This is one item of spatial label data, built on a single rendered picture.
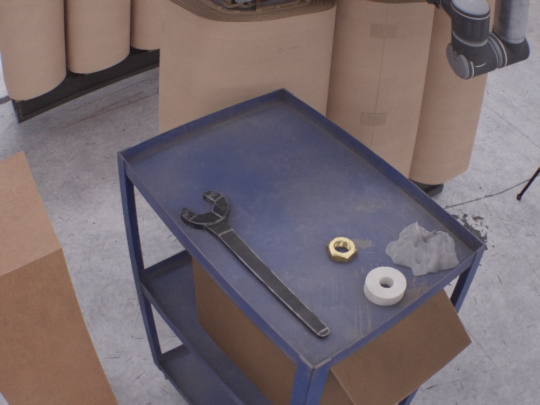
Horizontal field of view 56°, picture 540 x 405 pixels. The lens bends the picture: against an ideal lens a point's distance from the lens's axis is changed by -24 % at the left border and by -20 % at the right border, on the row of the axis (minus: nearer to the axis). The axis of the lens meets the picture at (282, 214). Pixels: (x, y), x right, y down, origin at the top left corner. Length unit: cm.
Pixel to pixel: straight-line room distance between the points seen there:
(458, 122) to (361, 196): 113
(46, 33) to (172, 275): 176
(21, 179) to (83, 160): 159
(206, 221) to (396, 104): 96
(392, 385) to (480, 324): 122
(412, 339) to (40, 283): 69
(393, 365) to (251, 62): 79
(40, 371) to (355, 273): 71
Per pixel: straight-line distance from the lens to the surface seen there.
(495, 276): 242
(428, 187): 263
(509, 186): 293
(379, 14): 168
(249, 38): 142
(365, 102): 182
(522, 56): 162
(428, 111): 219
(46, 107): 328
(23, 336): 117
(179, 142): 130
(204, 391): 175
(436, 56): 208
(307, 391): 93
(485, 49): 147
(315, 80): 160
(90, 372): 134
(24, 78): 301
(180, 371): 179
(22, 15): 286
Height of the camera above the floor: 163
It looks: 42 degrees down
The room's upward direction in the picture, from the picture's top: 5 degrees clockwise
